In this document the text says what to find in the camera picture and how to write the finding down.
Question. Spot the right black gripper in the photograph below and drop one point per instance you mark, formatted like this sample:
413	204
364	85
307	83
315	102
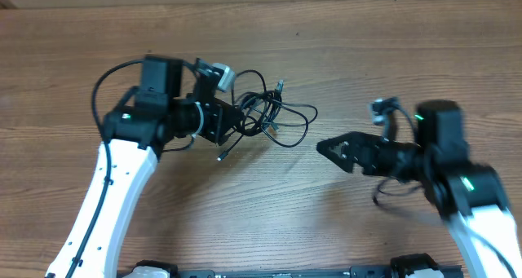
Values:
353	151

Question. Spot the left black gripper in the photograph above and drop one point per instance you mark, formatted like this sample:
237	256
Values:
222	123

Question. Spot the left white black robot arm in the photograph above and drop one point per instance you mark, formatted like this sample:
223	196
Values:
174	99

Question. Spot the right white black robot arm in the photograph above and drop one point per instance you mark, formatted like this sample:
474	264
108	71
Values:
470	199

